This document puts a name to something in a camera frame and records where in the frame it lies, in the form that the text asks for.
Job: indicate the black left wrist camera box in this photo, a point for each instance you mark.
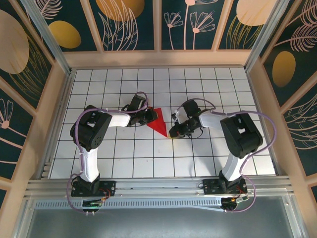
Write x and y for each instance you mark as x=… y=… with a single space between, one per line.
x=138 y=102

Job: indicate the small circuit board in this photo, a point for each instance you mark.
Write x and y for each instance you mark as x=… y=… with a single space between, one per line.
x=91 y=204
x=231 y=202

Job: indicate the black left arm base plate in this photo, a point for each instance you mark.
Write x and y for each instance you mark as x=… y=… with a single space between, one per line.
x=109 y=188

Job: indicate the aluminium corner post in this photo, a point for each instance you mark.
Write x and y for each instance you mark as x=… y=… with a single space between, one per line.
x=264 y=37
x=48 y=37

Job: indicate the teal panel, yellow circle, leaves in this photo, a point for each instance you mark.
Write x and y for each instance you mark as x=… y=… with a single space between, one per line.
x=119 y=24

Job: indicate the teal panel, single flower, stems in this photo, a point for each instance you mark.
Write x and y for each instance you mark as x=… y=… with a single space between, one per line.
x=12 y=138

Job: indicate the teal panel, yellow oval, pale fern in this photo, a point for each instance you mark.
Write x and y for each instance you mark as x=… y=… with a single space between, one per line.
x=292 y=62

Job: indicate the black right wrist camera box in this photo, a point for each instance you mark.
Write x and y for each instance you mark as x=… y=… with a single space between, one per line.
x=192 y=107

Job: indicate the teal panel, pale circle, yellow lines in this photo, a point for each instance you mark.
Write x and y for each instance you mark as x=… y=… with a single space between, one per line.
x=247 y=29

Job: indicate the teal panel, large pale disc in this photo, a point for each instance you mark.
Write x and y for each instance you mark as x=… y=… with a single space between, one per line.
x=19 y=62

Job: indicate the aluminium side rail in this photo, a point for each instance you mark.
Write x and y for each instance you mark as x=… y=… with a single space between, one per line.
x=56 y=129
x=265 y=109

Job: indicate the teal panel with pink flowers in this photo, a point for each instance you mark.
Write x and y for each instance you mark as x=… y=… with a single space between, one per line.
x=188 y=37

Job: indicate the teal panel with pale fern lines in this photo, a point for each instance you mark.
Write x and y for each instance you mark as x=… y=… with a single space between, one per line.
x=302 y=134

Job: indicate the grey metal tray sheet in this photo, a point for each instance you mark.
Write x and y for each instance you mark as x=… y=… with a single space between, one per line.
x=158 y=223

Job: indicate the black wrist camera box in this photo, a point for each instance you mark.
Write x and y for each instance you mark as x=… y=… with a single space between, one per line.
x=138 y=102
x=192 y=107

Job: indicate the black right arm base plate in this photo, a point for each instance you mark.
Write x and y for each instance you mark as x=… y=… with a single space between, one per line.
x=210 y=187

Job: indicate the red paper sheet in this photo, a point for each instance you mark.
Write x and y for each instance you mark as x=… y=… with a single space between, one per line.
x=159 y=122

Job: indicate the aluminium cross rail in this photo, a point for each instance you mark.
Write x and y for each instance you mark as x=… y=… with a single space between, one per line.
x=158 y=186

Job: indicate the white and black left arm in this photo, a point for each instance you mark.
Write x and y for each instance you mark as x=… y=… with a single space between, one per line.
x=91 y=129

